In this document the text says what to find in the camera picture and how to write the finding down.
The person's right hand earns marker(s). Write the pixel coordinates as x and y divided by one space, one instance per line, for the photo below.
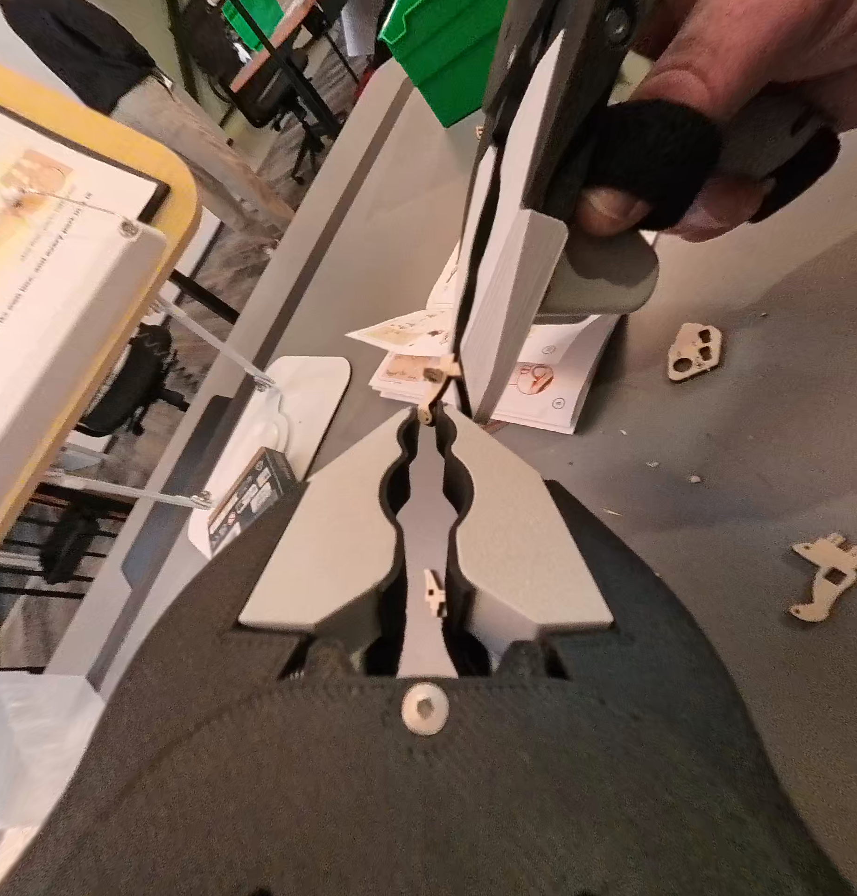
764 56

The flat wooden plate with holes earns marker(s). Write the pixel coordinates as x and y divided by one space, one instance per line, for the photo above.
694 353

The hooked wooden part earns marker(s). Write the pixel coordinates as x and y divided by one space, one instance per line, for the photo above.
827 581

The clear plastic storage box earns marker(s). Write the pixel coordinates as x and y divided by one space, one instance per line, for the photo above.
29 742

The black cardboard packaging box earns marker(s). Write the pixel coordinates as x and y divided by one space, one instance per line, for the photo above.
257 497

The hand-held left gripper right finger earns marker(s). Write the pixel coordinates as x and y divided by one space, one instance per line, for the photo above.
533 560

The black office chair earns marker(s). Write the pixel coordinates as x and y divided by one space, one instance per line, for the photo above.
131 378
274 91

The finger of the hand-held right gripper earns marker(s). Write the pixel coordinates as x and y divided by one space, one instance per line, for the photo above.
512 280
472 245

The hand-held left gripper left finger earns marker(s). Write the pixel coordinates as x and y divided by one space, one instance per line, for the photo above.
316 553

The brown-edged desk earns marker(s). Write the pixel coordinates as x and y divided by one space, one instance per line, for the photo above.
288 49

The green plastic bin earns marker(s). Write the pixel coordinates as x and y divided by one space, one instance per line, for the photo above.
260 21
449 56

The tiny notched wooden part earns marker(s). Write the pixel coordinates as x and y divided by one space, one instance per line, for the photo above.
435 595

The white instruction booklet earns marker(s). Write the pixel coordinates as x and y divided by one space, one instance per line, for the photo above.
568 378

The small wooden model assembly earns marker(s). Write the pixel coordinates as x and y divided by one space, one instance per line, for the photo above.
432 399

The white sign stand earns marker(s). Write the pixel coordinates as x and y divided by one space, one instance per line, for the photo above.
316 392

